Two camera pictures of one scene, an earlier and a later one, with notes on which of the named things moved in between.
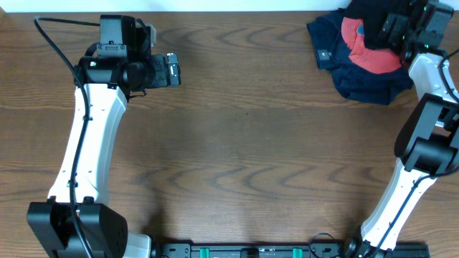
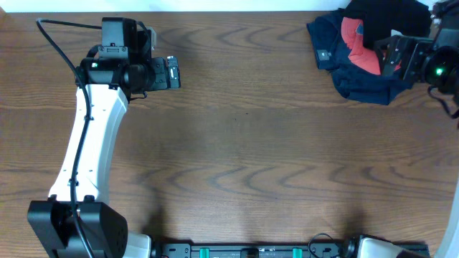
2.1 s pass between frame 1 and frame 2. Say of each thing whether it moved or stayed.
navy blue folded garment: stayed
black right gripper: moved
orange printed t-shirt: stayed
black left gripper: stayed
